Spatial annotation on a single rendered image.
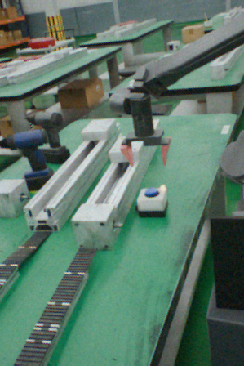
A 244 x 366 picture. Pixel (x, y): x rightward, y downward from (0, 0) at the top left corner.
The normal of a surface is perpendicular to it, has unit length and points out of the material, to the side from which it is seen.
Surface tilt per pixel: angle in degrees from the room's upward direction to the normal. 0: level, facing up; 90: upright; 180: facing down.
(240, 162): 49
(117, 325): 0
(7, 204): 90
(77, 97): 90
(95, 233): 90
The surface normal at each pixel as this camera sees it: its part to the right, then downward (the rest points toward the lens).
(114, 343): -0.15, -0.89
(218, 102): -0.35, 0.45
